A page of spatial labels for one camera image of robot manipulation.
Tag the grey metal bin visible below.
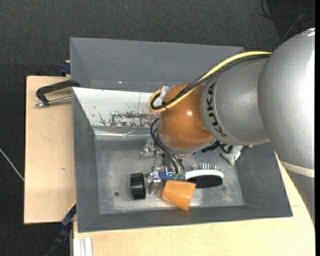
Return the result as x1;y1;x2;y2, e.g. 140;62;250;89
69;36;294;233

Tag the white hairbrush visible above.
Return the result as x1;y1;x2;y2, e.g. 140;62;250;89
184;162;224;189

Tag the white cloth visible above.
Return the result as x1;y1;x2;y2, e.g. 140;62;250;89
220;145;244;166

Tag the black ribbed wheel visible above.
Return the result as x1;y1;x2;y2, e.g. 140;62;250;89
129;172;147;201

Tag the orange plastic cup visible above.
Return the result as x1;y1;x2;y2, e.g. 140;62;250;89
161;180;197;212

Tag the brown cardboard board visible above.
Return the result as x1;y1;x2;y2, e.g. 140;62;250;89
23;75;77;225

